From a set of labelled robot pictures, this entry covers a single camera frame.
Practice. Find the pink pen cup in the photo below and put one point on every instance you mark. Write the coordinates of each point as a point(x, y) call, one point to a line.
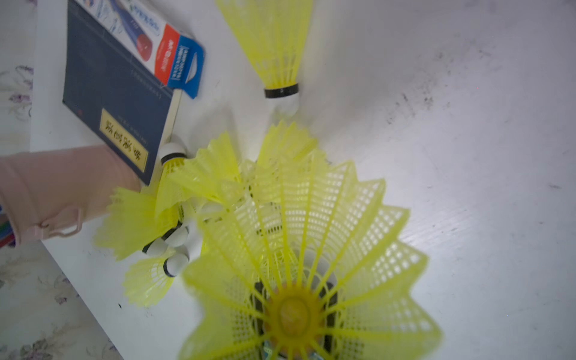
point(48, 194)

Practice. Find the yellow shuttlecock centre pile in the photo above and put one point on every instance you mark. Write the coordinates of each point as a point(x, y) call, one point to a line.
point(193, 225)

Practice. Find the dark blue book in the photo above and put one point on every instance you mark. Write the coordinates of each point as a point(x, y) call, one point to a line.
point(115, 95)

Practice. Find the yellow shuttlecock pile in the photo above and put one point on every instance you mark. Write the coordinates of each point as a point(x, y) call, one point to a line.
point(133, 223)
point(193, 225)
point(149, 280)

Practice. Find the yellow shuttlecock lower left pile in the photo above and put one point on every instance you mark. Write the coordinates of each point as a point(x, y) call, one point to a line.
point(149, 280)

